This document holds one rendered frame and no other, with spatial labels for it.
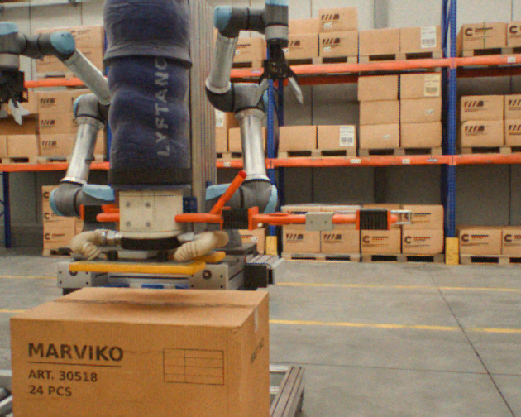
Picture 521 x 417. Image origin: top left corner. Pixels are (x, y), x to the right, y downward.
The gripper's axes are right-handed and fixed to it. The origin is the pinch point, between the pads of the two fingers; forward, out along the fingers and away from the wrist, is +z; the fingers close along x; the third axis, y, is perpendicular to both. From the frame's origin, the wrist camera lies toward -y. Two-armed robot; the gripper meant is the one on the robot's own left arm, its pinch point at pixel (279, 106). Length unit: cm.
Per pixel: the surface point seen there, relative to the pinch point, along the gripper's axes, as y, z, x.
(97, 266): 50, 45, -39
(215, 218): 39, 34, -11
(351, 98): -808, -117, -5
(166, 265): 49, 45, -21
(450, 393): -159, 152, 75
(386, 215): 40, 33, 33
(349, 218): 40, 34, 24
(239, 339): 55, 61, -1
